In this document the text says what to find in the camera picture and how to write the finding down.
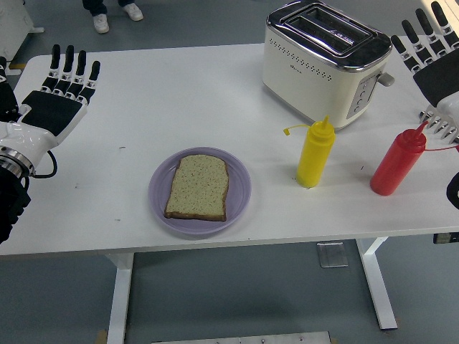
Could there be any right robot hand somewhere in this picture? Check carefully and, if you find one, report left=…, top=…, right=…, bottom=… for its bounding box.
left=390, top=1, right=459, bottom=118

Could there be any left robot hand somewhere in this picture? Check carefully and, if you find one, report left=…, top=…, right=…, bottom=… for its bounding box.
left=0, top=44, right=102, bottom=164

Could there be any cream and chrome toaster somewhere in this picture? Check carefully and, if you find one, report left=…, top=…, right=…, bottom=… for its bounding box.
left=261, top=1, right=395, bottom=132

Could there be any slice of bread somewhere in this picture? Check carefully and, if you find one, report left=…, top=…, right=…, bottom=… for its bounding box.
left=164, top=154, right=230, bottom=222

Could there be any purple round plate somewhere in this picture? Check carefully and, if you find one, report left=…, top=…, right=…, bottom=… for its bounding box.
left=148, top=146, right=252, bottom=237

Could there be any white machine housing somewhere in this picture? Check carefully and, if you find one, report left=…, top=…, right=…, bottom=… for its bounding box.
left=0, top=0, right=45, bottom=77

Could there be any small silver floor plate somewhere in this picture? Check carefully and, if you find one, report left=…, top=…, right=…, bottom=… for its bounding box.
left=316, top=242, right=349, bottom=268

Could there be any long silver metal plate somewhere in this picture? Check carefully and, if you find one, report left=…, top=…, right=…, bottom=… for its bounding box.
left=150, top=330, right=333, bottom=344

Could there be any silver metal toast rack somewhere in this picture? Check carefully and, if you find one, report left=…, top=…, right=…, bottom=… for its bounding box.
left=418, top=106, right=459, bottom=141

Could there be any red squeeze bottle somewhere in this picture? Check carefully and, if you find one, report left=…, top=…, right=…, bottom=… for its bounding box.
left=370, top=120, right=459, bottom=197

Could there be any yellow squeeze bottle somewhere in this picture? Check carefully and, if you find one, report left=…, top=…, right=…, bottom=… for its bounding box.
left=283, top=115, right=336, bottom=188

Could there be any black table control box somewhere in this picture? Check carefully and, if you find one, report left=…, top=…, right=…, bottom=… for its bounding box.
left=432, top=232, right=459, bottom=245

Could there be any white table leg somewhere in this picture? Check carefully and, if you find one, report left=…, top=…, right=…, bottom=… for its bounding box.
left=105, top=252, right=136, bottom=344
left=355, top=236, right=399, bottom=330

